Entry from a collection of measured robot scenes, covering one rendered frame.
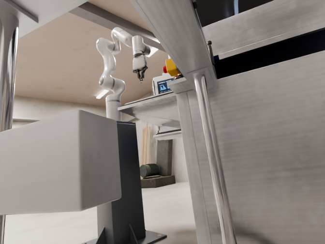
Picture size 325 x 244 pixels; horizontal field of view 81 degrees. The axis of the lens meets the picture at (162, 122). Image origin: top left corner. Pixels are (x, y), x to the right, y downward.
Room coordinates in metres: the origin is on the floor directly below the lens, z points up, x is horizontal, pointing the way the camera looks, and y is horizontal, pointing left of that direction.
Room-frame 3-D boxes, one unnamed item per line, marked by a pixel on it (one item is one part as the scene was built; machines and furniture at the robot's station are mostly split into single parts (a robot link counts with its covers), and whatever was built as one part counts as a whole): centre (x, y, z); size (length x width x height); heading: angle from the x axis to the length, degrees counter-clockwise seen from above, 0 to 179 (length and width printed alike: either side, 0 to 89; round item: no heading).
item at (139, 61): (1.28, 0.11, 1.25); 0.10 x 0.07 x 0.11; 69
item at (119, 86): (1.54, 0.37, 1.16); 0.19 x 0.12 x 0.24; 139
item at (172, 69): (0.94, -0.10, 0.99); 0.08 x 0.07 x 0.07; 69
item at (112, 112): (1.52, 0.39, 0.95); 0.19 x 0.19 x 0.18
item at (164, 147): (6.12, 0.42, 0.88); 1.07 x 1.05 x 1.75; 42
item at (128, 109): (1.40, -0.07, 0.87); 0.70 x 0.48 x 0.02; 159
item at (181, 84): (0.92, -0.13, 0.87); 0.14 x 0.13 x 0.02; 69
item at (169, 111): (1.17, 0.02, 0.79); 0.34 x 0.03 x 0.13; 69
